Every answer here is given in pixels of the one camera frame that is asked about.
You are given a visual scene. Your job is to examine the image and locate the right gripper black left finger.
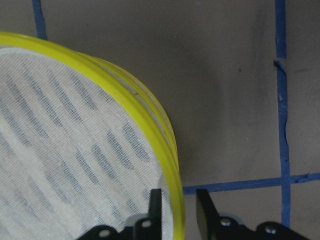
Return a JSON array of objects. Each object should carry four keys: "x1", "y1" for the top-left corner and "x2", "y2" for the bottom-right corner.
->
[{"x1": 148, "y1": 188, "x2": 162, "y2": 240}]

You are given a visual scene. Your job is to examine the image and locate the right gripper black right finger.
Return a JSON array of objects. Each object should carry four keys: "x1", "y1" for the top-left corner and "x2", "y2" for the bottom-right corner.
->
[{"x1": 196, "y1": 189, "x2": 219, "y2": 240}]

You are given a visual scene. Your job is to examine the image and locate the yellow steamer top layer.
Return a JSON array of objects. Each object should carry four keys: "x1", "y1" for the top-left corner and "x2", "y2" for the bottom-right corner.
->
[{"x1": 0, "y1": 32, "x2": 186, "y2": 240}]

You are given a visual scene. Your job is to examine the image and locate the white steamer liner cloth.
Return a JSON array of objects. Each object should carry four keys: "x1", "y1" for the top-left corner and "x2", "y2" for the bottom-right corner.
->
[{"x1": 0, "y1": 47, "x2": 174, "y2": 240}]

